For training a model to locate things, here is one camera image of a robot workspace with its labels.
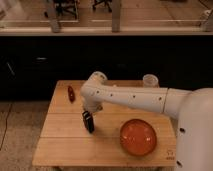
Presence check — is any orange bowl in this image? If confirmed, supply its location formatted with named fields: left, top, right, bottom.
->
left=119, top=119, right=157, bottom=157

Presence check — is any black office chair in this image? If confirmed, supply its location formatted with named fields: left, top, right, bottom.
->
left=53, top=0, right=78, bottom=18
left=92, top=0, right=113, bottom=14

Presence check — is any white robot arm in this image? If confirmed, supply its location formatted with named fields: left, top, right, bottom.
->
left=80, top=71, right=213, bottom=171

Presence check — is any wooden table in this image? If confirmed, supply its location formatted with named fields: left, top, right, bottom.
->
left=33, top=80, right=176, bottom=168

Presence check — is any red chili pepper toy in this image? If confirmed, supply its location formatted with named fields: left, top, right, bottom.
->
left=68, top=86, right=75, bottom=103

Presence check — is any black whiteboard eraser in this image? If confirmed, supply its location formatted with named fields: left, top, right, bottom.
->
left=82, top=111, right=94, bottom=133

